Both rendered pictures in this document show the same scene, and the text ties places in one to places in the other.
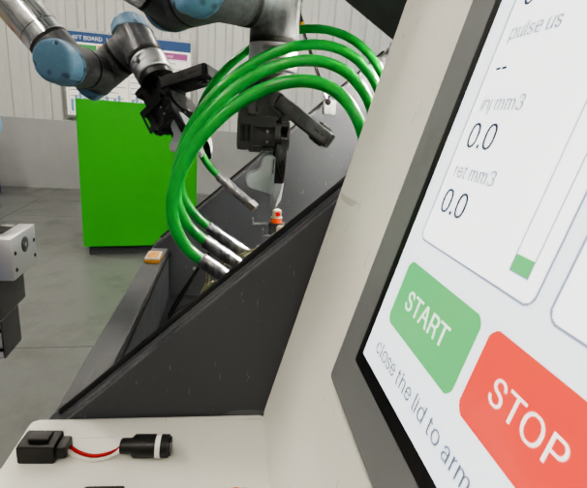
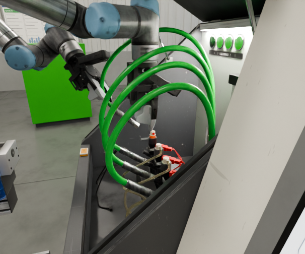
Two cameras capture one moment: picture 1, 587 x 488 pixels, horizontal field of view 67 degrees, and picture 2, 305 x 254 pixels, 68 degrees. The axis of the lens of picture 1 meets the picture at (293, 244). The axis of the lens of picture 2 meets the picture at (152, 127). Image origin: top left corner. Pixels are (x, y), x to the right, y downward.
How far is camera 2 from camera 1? 0.17 m
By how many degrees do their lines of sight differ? 7
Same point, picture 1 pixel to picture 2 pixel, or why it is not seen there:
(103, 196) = (39, 96)
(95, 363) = (72, 236)
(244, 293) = (159, 214)
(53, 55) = (17, 55)
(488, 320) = not seen: outside the picture
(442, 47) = (287, 118)
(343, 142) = (177, 79)
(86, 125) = not seen: hidden behind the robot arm
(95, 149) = (31, 71)
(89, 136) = not seen: hidden behind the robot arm
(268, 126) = (146, 90)
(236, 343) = (156, 237)
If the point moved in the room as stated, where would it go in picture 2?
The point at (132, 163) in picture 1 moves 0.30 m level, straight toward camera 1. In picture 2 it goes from (52, 77) to (53, 80)
